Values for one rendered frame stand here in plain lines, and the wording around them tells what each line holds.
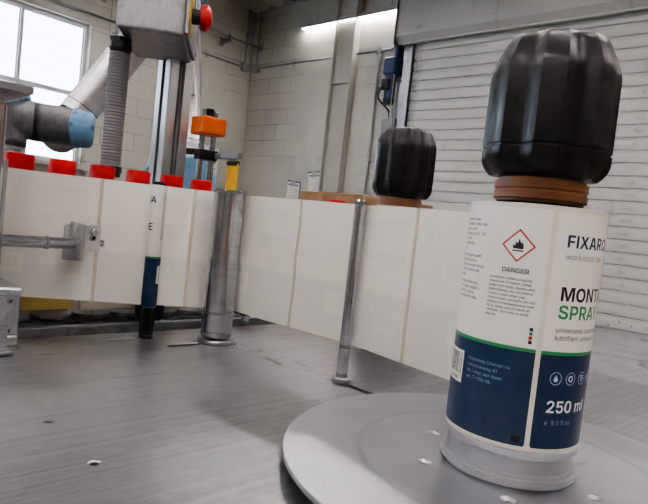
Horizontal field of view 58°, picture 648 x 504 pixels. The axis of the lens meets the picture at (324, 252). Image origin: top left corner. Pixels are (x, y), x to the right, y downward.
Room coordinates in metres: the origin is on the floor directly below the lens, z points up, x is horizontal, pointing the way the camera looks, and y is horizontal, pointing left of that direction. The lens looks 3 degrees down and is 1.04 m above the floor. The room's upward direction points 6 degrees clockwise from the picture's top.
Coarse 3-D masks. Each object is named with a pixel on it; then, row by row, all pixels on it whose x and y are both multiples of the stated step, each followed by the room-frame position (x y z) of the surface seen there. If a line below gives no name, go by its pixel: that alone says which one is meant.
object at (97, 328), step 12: (72, 324) 0.73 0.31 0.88; (84, 324) 0.74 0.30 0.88; (96, 324) 0.75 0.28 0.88; (108, 324) 0.76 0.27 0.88; (120, 324) 0.77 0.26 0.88; (132, 324) 0.78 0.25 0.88; (156, 324) 0.80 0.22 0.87; (168, 324) 0.82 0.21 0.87; (180, 324) 0.83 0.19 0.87; (192, 324) 0.84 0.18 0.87; (240, 324) 0.90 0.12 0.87; (252, 324) 0.92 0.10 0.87; (264, 324) 0.94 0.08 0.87; (24, 336) 0.68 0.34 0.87; (36, 336) 0.69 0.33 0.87; (48, 336) 0.70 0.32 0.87
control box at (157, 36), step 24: (120, 0) 0.84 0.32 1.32; (144, 0) 0.84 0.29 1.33; (168, 0) 0.85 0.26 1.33; (192, 0) 0.87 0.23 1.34; (120, 24) 0.84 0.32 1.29; (144, 24) 0.84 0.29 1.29; (168, 24) 0.85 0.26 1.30; (192, 24) 0.90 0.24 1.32; (144, 48) 0.94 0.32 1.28; (168, 48) 0.93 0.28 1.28; (192, 48) 0.95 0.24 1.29
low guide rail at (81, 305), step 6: (78, 300) 0.74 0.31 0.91; (78, 306) 0.74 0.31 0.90; (84, 306) 0.74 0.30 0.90; (90, 306) 0.75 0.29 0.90; (96, 306) 0.75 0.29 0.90; (102, 306) 0.76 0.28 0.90; (108, 306) 0.77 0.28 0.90; (114, 306) 0.77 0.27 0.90; (120, 306) 0.78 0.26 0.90; (126, 306) 0.78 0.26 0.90; (132, 306) 0.79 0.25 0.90; (168, 306) 0.83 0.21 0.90; (174, 306) 0.83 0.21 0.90
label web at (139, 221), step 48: (48, 192) 0.67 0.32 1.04; (96, 192) 0.68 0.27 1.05; (144, 192) 0.70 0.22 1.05; (192, 192) 0.71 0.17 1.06; (144, 240) 0.70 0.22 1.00; (192, 240) 0.72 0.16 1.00; (288, 240) 0.67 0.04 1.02; (336, 240) 0.62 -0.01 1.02; (48, 288) 0.67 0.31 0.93; (96, 288) 0.69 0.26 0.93; (144, 288) 0.69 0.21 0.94; (192, 288) 0.72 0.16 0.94; (240, 288) 0.72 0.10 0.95; (288, 288) 0.66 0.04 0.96; (336, 288) 0.61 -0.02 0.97; (336, 336) 0.61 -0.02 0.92
